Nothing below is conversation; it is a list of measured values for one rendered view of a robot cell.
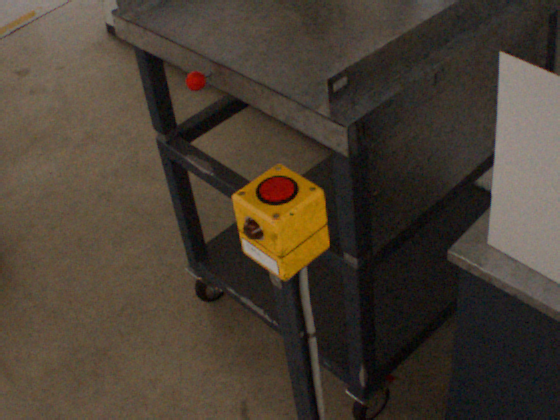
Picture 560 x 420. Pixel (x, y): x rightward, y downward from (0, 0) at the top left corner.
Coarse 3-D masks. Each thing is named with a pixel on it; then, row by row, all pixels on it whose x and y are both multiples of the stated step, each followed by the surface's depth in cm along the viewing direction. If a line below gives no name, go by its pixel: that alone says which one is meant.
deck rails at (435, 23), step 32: (128, 0) 144; (160, 0) 147; (480, 0) 127; (512, 0) 134; (416, 32) 118; (448, 32) 124; (352, 64) 110; (384, 64) 116; (416, 64) 121; (352, 96) 114
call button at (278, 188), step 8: (264, 184) 95; (272, 184) 95; (280, 184) 95; (288, 184) 94; (264, 192) 94; (272, 192) 94; (280, 192) 93; (288, 192) 93; (272, 200) 93; (280, 200) 93
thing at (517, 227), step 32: (512, 64) 84; (512, 96) 87; (544, 96) 83; (512, 128) 90; (544, 128) 86; (512, 160) 93; (544, 160) 89; (512, 192) 96; (544, 192) 91; (512, 224) 99; (544, 224) 94; (512, 256) 102; (544, 256) 98
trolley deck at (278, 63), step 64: (192, 0) 146; (256, 0) 143; (320, 0) 140; (384, 0) 138; (448, 0) 136; (192, 64) 134; (256, 64) 126; (320, 64) 124; (448, 64) 122; (320, 128) 116; (384, 128) 117
